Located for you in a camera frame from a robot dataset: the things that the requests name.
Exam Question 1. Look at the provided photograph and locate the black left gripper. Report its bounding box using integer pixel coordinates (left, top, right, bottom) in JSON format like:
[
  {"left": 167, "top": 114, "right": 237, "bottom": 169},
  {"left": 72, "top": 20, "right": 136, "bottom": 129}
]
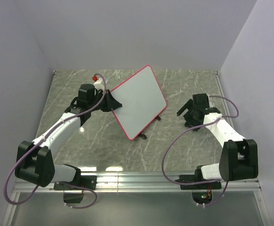
[{"left": 89, "top": 89, "right": 121, "bottom": 112}]

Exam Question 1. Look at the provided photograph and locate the pink framed whiteboard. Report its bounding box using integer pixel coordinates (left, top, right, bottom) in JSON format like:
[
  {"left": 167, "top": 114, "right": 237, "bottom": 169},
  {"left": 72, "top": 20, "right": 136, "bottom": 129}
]
[{"left": 111, "top": 65, "right": 167, "bottom": 140}]

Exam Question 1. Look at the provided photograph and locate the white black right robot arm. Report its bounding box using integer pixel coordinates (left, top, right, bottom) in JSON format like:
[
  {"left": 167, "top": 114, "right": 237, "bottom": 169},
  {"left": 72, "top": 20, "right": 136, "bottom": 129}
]
[{"left": 177, "top": 94, "right": 258, "bottom": 188}]

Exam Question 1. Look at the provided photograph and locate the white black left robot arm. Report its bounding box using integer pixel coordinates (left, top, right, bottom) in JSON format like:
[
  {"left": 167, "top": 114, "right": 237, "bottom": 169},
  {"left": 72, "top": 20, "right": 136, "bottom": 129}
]
[{"left": 15, "top": 84, "right": 122, "bottom": 189}]

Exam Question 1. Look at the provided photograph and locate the black whiteboard stand foot left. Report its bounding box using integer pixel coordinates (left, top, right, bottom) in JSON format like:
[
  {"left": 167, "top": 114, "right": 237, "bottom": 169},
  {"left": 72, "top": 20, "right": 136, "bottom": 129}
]
[{"left": 138, "top": 133, "right": 147, "bottom": 140}]

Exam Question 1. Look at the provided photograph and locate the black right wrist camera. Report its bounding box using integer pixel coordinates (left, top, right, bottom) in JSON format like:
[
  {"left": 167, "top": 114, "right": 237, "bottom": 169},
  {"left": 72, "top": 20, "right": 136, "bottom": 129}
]
[{"left": 193, "top": 93, "right": 210, "bottom": 108}]

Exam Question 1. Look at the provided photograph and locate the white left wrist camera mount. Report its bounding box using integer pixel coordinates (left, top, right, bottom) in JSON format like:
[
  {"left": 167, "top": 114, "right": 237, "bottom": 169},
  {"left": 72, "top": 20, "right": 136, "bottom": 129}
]
[{"left": 92, "top": 75, "right": 108, "bottom": 90}]

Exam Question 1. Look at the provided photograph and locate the aluminium side rail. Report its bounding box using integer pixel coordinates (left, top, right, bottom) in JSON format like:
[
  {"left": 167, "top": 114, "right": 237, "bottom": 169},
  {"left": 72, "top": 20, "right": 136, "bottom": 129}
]
[{"left": 213, "top": 70, "right": 273, "bottom": 226}]

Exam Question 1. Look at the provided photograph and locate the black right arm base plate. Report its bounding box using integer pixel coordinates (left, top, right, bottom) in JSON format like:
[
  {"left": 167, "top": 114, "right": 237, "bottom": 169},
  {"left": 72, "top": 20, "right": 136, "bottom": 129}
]
[{"left": 176, "top": 175, "right": 222, "bottom": 190}]

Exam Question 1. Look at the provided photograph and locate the aluminium mounting rail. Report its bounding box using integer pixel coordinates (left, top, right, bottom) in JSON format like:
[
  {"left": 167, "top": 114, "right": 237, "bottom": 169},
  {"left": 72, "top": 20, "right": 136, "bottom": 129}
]
[{"left": 13, "top": 171, "right": 261, "bottom": 193}]

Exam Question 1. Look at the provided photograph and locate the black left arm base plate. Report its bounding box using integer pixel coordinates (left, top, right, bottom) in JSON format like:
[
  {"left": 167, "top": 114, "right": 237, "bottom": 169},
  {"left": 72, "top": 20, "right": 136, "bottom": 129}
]
[{"left": 53, "top": 175, "right": 97, "bottom": 191}]

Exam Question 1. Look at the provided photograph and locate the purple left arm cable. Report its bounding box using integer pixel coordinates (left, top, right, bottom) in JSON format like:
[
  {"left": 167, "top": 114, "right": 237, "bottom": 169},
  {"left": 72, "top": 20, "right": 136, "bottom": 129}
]
[{"left": 4, "top": 73, "right": 108, "bottom": 210}]

